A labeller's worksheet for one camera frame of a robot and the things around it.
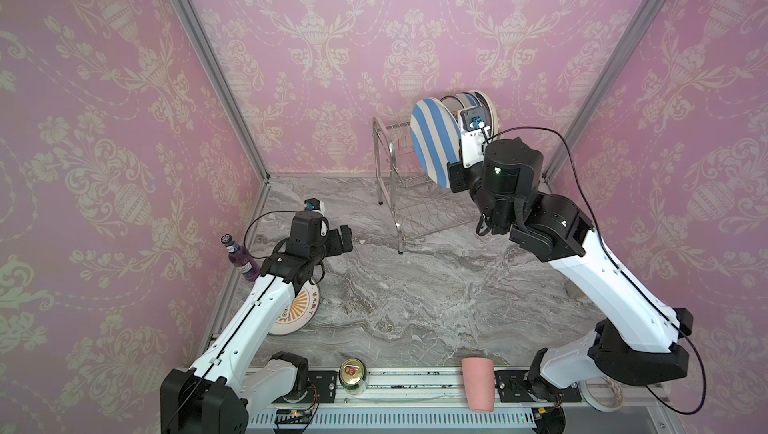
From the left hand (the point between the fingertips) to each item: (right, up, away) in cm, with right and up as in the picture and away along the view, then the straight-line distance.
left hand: (338, 233), depth 81 cm
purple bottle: (-27, -8, +2) cm, 28 cm away
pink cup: (+35, -34, -10) cm, 50 cm away
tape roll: (+68, -40, -6) cm, 78 cm away
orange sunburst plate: (-12, -23, +5) cm, 27 cm away
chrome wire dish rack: (+25, +8, +26) cm, 36 cm away
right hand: (+29, +20, -24) cm, 43 cm away
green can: (+6, -30, -14) cm, 34 cm away
